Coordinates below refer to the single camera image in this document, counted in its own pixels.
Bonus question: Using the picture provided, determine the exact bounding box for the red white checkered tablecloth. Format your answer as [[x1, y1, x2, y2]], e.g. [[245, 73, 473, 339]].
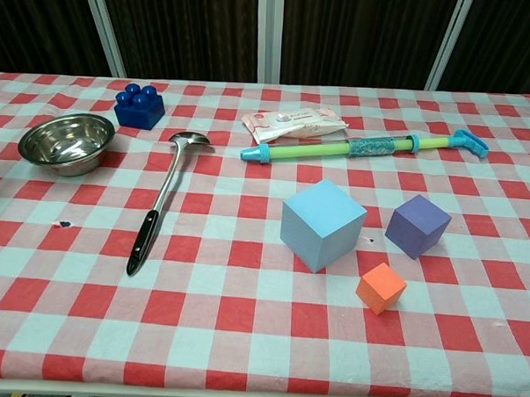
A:
[[0, 70, 530, 397]]

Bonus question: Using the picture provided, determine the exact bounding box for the dark blue building block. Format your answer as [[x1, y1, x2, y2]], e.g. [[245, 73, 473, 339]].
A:
[[113, 82, 167, 131]]

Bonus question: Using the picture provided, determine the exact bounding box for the stainless steel bowl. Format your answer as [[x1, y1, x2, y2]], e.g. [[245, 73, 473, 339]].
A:
[[16, 110, 118, 179]]

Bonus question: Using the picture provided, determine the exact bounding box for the dark brown partition panel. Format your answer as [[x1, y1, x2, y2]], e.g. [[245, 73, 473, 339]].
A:
[[0, 0, 118, 77], [278, 0, 461, 92], [95, 0, 261, 83], [439, 0, 530, 96]]

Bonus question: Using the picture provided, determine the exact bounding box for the white partition post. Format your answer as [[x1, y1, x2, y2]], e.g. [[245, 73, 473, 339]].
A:
[[423, 0, 476, 93], [75, 0, 130, 78], [253, 0, 287, 85]]

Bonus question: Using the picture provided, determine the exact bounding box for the pink white wet wipes pack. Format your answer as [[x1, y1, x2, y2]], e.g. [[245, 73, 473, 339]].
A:
[[241, 102, 351, 149]]

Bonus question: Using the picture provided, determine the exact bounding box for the purple foam cube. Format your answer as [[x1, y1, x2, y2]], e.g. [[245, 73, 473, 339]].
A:
[[383, 192, 454, 262]]

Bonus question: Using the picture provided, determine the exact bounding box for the small orange block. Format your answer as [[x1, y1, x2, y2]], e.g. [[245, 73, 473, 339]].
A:
[[354, 261, 409, 319]]

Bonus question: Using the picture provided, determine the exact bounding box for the large light blue cube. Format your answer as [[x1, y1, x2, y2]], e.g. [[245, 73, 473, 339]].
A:
[[279, 177, 369, 277]]

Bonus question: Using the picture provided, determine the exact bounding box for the steel ladle black handle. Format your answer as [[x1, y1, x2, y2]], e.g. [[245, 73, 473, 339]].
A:
[[125, 128, 213, 280]]

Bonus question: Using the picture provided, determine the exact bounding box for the green blue toy water pump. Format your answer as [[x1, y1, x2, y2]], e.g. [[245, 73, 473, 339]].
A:
[[238, 120, 492, 176]]

